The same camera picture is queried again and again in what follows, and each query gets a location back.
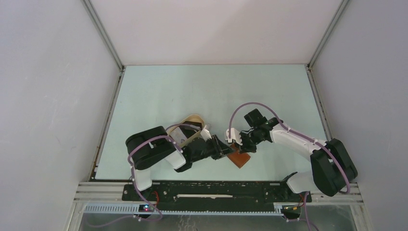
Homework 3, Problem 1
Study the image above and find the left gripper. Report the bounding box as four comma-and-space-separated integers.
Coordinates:
191, 134, 235, 163

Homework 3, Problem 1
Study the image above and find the brown leather card holder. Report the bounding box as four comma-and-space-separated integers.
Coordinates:
227, 144, 251, 168

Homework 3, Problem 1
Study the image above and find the black card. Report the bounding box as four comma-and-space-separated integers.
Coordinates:
183, 121, 203, 131

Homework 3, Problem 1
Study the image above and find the beige card tray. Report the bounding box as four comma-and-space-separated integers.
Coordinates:
166, 114, 205, 147

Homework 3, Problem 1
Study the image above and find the silver VIP card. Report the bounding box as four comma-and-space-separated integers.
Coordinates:
169, 127, 188, 144

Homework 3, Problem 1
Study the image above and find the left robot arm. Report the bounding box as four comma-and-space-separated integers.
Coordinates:
125, 126, 234, 201

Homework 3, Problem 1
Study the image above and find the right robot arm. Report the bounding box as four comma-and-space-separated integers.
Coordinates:
238, 109, 358, 201

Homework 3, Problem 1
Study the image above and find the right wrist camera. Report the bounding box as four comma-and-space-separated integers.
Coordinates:
225, 128, 242, 145

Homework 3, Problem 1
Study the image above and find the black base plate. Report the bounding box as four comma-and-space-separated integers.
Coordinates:
122, 180, 312, 212

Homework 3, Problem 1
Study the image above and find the aluminium frame rail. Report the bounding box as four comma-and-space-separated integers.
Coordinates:
74, 182, 364, 205

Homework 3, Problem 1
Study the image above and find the white cable duct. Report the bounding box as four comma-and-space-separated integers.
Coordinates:
83, 204, 306, 218

